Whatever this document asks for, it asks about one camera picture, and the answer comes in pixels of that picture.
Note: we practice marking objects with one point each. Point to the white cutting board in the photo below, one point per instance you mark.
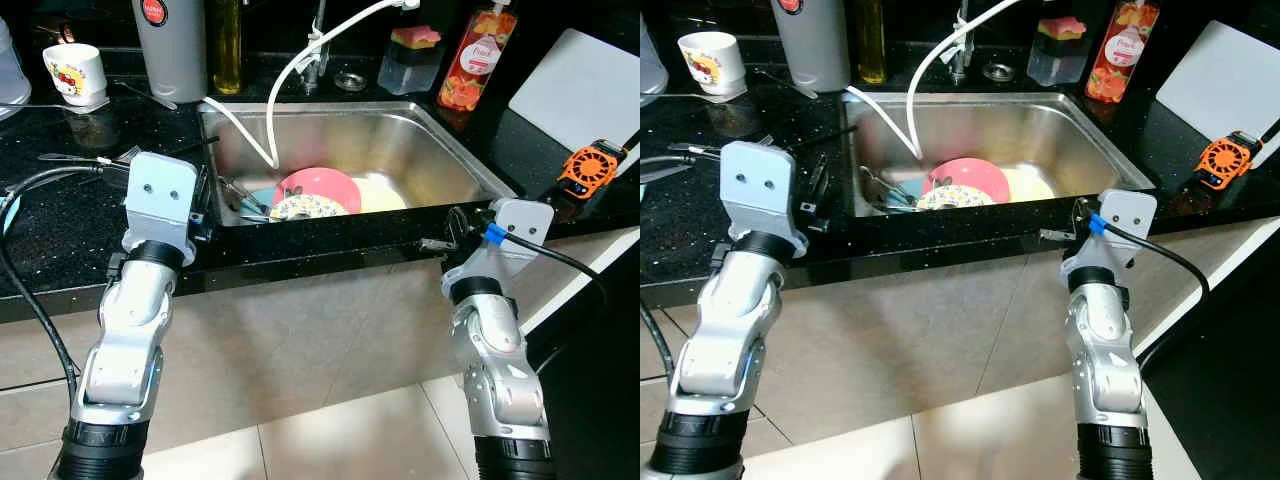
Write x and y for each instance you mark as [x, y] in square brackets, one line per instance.
[580, 90]
[1225, 80]

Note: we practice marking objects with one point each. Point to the clear sponge holder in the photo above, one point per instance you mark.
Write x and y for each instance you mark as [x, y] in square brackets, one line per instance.
[1058, 60]
[410, 70]

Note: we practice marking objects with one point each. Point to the grey thermos flask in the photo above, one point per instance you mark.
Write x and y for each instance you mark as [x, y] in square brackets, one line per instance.
[810, 50]
[170, 55]

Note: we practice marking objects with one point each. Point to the steel tongs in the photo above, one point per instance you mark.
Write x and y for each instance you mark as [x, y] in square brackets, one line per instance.
[888, 190]
[245, 198]

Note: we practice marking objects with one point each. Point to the slim steel utensil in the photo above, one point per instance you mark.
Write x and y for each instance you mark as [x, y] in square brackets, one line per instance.
[790, 84]
[150, 97]

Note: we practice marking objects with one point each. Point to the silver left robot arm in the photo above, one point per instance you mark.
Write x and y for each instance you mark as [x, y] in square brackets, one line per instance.
[730, 330]
[130, 330]

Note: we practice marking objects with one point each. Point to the pink plate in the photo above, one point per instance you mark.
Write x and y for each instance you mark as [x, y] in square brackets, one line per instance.
[970, 175]
[320, 185]

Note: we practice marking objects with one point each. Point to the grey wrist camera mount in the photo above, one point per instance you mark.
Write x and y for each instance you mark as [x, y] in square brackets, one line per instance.
[1130, 210]
[160, 195]
[520, 220]
[760, 185]

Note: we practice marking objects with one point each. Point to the pink yellow sponge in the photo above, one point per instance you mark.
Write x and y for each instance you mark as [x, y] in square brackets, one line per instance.
[1065, 28]
[415, 37]

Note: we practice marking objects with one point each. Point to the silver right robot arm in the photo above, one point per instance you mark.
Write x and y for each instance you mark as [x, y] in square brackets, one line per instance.
[500, 370]
[1105, 350]

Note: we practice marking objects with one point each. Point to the olive oil bottle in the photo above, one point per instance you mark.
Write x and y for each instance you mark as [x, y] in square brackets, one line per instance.
[227, 50]
[872, 45]

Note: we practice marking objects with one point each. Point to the steel fork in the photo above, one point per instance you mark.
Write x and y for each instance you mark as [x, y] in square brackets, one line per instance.
[80, 159]
[750, 145]
[695, 152]
[120, 153]

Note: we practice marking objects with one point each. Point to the chrome faucet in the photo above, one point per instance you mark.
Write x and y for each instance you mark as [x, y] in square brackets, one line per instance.
[318, 55]
[962, 50]

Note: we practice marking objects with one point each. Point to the stainless steel sink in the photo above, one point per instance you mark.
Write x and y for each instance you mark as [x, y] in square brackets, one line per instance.
[1020, 130]
[400, 140]

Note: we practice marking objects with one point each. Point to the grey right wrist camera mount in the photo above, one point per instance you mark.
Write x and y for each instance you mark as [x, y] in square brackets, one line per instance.
[520, 220]
[1130, 210]

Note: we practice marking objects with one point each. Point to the clear plastic container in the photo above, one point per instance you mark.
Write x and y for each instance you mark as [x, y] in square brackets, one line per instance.
[652, 70]
[10, 80]

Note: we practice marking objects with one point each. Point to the floral print plate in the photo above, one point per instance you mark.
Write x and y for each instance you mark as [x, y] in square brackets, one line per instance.
[950, 198]
[310, 208]

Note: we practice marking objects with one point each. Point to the white printed mug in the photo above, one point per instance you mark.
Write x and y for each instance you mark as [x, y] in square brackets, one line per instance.
[712, 60]
[75, 70]

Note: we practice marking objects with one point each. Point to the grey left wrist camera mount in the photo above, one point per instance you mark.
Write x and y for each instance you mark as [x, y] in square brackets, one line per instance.
[760, 185]
[160, 195]

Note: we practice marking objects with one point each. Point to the yellow plate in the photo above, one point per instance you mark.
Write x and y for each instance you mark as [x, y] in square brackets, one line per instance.
[380, 195]
[1028, 185]

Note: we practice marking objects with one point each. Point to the blue plate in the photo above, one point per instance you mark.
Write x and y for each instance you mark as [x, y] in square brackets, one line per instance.
[260, 203]
[910, 195]

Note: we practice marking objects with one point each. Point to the orange black fan device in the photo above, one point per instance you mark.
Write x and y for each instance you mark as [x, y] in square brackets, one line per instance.
[1225, 160]
[588, 168]

